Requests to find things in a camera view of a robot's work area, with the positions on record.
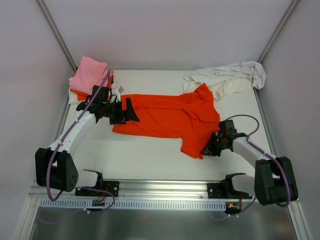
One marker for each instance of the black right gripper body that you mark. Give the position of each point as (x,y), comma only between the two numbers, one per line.
(213,145)

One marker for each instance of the right corner frame post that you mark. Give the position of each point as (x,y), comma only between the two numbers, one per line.
(277,31)

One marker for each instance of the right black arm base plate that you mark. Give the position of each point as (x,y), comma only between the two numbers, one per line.
(221,190)

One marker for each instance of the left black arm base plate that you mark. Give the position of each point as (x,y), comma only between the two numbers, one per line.
(99,189)

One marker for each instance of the folded orange t shirt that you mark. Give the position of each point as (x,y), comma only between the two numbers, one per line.
(81,93)

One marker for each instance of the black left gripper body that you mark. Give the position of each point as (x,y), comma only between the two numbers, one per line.
(119,112)

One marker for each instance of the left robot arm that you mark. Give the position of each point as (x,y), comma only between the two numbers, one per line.
(55,167)

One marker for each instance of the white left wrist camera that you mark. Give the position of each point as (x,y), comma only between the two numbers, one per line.
(115,94)

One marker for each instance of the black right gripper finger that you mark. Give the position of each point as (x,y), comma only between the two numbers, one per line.
(212,152)
(212,142)

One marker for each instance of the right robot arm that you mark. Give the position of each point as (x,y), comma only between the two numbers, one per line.
(274,180)

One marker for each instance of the folded white t shirt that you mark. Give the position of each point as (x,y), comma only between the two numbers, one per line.
(72,97)

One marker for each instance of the white slotted cable duct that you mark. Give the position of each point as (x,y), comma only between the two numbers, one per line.
(135,204)

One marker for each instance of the folded pink t shirt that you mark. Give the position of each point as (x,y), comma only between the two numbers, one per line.
(90,73)

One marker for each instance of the crumpled white t shirt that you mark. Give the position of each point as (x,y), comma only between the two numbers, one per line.
(227,79)

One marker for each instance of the aluminium mounting rail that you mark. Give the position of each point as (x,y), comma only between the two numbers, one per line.
(146,189)

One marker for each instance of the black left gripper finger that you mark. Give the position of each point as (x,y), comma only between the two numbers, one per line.
(129,113)
(116,121)

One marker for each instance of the orange t shirt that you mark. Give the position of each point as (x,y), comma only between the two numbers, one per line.
(190,117)
(81,93)

